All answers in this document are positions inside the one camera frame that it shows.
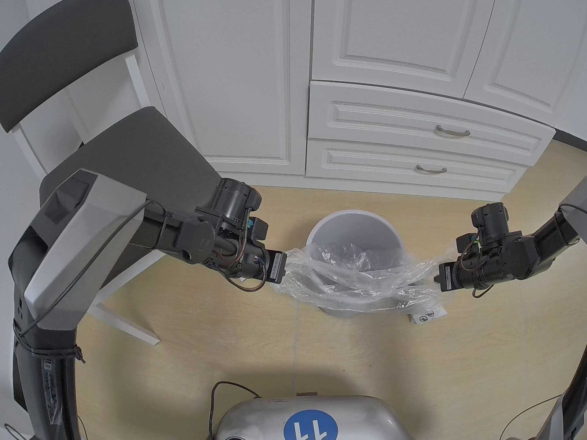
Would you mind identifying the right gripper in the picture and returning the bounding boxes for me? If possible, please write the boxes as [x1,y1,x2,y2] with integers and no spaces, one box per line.
[438,258,488,294]

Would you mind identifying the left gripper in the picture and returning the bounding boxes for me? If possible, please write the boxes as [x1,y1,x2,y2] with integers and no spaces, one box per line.
[239,241,288,288]

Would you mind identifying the white printed wrapper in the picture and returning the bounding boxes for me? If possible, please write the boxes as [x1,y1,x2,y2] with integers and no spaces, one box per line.
[406,303,448,325]

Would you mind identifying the clear plastic bag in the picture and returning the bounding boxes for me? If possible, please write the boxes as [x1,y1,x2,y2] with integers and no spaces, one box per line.
[275,241,448,315]

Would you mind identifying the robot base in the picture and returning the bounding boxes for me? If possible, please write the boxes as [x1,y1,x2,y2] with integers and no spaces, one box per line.
[216,394,409,440]

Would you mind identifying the white trash bin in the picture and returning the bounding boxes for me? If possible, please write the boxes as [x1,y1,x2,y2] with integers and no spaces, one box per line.
[306,209,405,320]

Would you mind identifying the grey padded white chair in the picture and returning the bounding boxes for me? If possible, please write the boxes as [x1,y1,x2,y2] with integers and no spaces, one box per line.
[0,0,221,347]

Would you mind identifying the white wardrobe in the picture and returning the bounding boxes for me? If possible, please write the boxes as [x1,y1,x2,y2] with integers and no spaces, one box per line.
[126,0,587,203]

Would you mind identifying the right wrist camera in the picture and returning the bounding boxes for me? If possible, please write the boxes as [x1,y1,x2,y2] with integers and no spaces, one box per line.
[456,233,480,258]

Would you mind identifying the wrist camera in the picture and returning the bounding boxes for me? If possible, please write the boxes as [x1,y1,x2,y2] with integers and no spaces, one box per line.
[456,233,480,258]
[250,218,272,243]

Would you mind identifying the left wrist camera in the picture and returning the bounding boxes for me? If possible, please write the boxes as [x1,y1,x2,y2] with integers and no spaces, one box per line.
[250,218,272,243]

